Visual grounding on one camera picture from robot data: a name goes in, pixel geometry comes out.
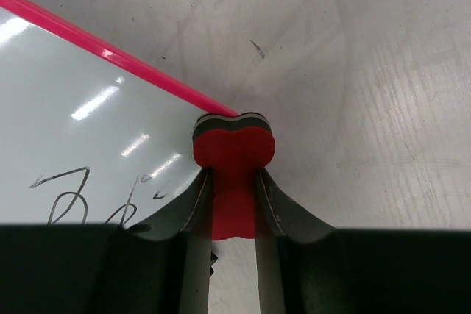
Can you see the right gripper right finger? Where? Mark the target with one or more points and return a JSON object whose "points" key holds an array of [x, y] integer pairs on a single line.
{"points": [[283, 228]]}

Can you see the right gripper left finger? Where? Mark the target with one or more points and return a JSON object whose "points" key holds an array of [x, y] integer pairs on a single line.
{"points": [[181, 230]]}

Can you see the red whiteboard eraser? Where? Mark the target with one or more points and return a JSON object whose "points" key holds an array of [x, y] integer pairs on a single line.
{"points": [[234, 149]]}

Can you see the pink framed whiteboard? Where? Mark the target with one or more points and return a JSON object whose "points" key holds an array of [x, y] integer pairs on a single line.
{"points": [[89, 133]]}

